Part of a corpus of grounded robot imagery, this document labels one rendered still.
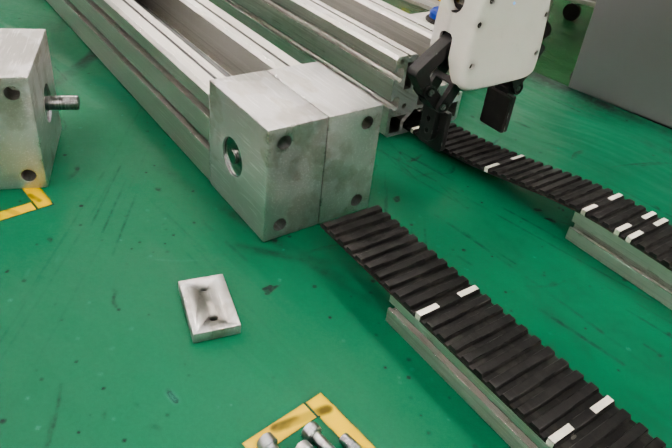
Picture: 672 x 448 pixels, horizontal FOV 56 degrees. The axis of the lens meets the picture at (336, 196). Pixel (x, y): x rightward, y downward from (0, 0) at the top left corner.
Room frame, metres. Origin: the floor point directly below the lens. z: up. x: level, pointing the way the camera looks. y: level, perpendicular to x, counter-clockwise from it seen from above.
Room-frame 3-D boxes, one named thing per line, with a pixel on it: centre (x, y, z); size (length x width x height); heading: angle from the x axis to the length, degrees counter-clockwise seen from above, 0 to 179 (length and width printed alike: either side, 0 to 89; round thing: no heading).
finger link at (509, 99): (0.58, -0.16, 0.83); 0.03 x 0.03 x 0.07; 39
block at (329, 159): (0.45, 0.03, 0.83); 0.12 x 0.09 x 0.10; 129
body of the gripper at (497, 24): (0.55, -0.11, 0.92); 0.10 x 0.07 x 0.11; 129
